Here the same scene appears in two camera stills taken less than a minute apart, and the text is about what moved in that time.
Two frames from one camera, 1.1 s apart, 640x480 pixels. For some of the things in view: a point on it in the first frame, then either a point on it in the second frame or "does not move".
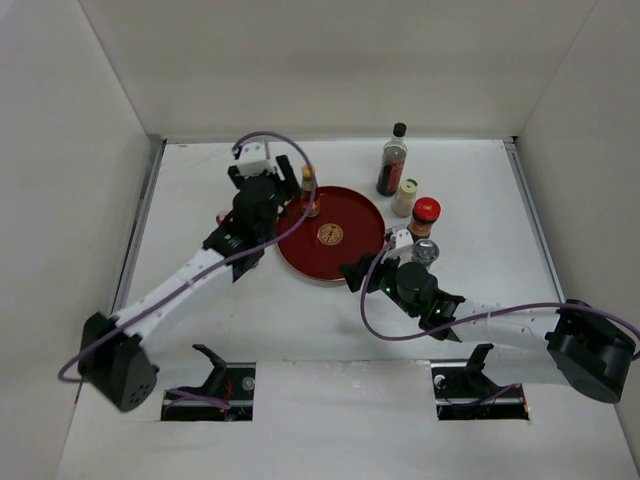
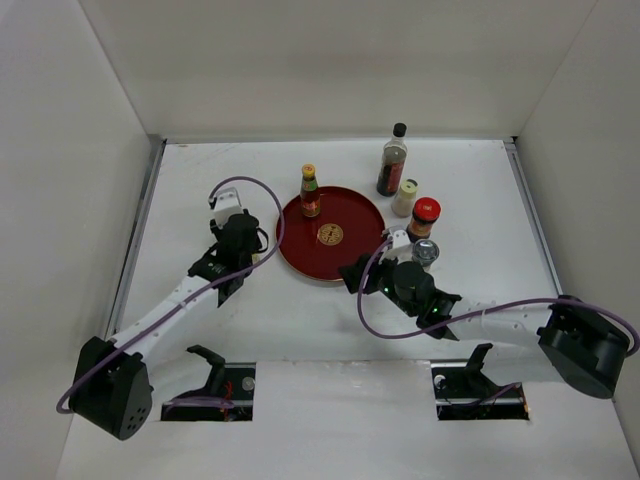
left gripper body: x=280 y=198 -> x=217 y=231
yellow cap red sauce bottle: x=307 y=193 does not move
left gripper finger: x=292 y=185 -> x=258 y=241
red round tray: x=349 y=225 does not move
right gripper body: x=389 y=284 does not move
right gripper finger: x=355 y=273 does not move
